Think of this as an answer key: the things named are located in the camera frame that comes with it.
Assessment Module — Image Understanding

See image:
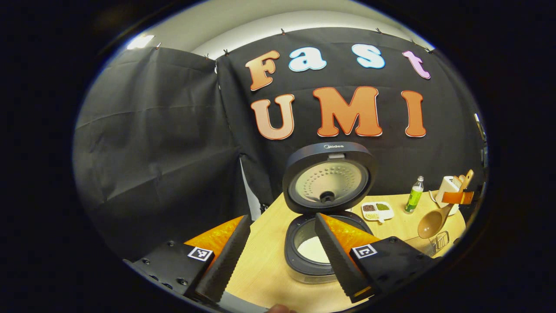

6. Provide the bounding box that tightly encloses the white divided dish of beans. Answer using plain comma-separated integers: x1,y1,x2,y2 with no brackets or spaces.
361,201,395,223

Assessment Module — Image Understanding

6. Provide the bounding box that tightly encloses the clear rice container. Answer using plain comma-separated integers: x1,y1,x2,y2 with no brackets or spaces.
402,235,437,258

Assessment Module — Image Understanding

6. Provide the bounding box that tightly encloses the metal wire chopstick holder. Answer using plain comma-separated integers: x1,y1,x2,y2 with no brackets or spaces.
428,231,450,255

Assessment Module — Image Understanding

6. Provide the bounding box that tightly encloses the bright ceiling light panel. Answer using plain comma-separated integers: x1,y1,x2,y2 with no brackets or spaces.
126,34,155,50

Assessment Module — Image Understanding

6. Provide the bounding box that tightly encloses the wooden spoon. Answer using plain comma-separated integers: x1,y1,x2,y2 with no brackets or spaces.
417,170,474,239

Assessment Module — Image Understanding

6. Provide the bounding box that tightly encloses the white toaster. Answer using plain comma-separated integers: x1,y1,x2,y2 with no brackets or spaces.
436,176,462,216

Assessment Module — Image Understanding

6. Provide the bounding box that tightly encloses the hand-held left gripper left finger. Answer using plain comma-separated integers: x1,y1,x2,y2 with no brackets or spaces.
124,214,253,303

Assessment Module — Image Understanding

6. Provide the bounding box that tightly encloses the dark grey rice cooker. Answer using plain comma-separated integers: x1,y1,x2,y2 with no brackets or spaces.
282,141,378,284

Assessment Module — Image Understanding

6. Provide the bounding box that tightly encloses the black backdrop cloth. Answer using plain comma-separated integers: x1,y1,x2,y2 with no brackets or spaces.
72,27,488,261

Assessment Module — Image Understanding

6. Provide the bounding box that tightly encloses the green label drink bottle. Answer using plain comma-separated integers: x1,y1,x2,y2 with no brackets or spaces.
404,176,424,214

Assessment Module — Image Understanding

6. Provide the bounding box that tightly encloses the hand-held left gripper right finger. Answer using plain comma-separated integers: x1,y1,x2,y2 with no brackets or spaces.
315,212,435,304

